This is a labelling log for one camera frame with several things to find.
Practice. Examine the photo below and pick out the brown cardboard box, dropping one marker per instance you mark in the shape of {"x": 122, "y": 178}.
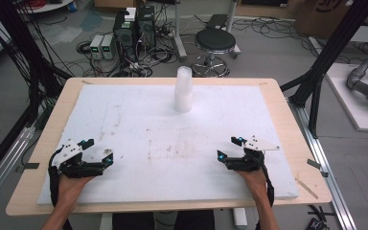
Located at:
{"x": 319, "y": 16}

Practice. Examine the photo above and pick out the black round stool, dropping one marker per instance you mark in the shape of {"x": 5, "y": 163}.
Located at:
{"x": 215, "y": 40}

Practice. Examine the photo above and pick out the black computer tower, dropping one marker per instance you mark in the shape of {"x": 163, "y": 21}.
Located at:
{"x": 146, "y": 27}
{"x": 125, "y": 38}

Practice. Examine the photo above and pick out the white foam mat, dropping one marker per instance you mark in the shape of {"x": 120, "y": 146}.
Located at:
{"x": 204, "y": 127}

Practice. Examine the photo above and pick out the white table leg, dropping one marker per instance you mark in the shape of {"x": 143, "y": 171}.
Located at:
{"x": 240, "y": 218}
{"x": 106, "y": 223}

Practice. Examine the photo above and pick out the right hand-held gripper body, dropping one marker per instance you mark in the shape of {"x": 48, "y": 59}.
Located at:
{"x": 247, "y": 163}

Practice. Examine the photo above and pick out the blue tape roll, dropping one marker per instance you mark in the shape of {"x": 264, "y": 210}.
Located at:
{"x": 72, "y": 6}

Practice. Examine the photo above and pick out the aluminium floor rail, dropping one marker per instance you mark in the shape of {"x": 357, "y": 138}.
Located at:
{"x": 326, "y": 179}
{"x": 3, "y": 163}

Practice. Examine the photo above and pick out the small white box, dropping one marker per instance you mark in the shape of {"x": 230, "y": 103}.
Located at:
{"x": 130, "y": 14}

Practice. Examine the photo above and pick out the person's left hand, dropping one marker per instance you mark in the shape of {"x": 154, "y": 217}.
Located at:
{"x": 68, "y": 190}

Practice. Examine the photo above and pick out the black metal frame stand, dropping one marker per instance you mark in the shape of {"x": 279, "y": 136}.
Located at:
{"x": 16, "y": 38}
{"x": 332, "y": 48}

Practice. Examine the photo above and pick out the grey tape strip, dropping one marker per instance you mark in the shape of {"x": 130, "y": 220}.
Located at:
{"x": 313, "y": 164}
{"x": 32, "y": 165}

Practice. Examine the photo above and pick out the black flat floor pedal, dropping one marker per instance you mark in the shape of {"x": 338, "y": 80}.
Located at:
{"x": 217, "y": 21}

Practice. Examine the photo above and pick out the thin wooden stick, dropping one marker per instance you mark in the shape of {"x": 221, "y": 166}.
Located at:
{"x": 306, "y": 188}

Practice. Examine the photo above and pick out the person's right hand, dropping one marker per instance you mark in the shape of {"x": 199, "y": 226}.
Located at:
{"x": 257, "y": 185}

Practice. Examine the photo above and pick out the grey power supply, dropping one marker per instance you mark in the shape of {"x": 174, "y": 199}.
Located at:
{"x": 96, "y": 46}
{"x": 108, "y": 47}

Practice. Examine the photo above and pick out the white base board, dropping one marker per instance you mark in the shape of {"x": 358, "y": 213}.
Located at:
{"x": 357, "y": 118}

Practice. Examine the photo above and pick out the stack of clear plastic cups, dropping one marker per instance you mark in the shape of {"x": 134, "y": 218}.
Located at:
{"x": 183, "y": 92}

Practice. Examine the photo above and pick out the grey metal desk leg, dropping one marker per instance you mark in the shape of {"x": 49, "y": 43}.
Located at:
{"x": 232, "y": 19}
{"x": 179, "y": 41}

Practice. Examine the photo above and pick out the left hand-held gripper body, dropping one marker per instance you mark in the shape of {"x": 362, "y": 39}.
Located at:
{"x": 72, "y": 167}

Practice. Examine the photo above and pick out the person's legs in dark trousers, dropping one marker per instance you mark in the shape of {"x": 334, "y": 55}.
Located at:
{"x": 131, "y": 222}

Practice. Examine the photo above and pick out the black parts on floor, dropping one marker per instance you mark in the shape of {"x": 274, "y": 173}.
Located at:
{"x": 319, "y": 220}

